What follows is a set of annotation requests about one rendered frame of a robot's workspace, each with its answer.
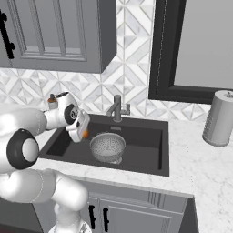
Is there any dark grey sink faucet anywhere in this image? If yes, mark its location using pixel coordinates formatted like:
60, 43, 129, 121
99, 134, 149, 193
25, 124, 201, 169
106, 94, 131, 123

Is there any black framed window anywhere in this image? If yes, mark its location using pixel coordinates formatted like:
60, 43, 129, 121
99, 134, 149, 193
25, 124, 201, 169
147, 0, 233, 106

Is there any grey metal colander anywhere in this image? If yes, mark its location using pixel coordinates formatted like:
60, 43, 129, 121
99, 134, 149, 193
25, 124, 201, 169
89, 132, 127, 164

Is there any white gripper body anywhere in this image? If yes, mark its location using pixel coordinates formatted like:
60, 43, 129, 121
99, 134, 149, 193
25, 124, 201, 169
65, 111, 91, 143

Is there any grey base cupboard door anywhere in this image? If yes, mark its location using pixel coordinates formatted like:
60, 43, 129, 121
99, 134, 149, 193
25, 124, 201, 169
97, 198, 183, 233
79, 196, 100, 233

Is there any grey wall cupboard door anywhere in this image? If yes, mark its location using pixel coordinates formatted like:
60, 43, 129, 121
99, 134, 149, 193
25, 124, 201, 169
0, 0, 117, 75

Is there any small brown topped bottle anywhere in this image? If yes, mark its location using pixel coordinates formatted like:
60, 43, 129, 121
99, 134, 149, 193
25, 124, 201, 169
47, 93, 59, 111

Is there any grey paper towel roll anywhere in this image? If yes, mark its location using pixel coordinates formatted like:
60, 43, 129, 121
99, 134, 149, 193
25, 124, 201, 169
202, 89, 233, 147

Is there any black base cupboard handle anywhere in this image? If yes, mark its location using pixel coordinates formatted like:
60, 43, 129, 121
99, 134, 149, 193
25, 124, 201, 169
88, 204, 96, 230
102, 207, 110, 233

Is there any black wall cupboard handle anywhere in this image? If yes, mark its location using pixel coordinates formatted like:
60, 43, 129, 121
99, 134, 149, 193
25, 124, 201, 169
0, 9, 15, 60

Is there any black kitchen sink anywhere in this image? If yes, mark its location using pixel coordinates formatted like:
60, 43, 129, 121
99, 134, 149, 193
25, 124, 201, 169
38, 113, 170, 177

